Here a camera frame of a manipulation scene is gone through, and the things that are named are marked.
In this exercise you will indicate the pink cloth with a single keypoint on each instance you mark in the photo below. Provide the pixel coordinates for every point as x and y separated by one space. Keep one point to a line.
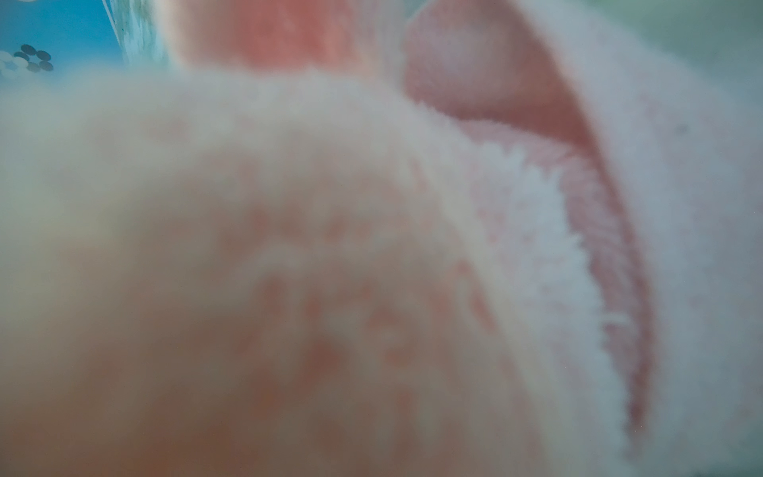
505 238

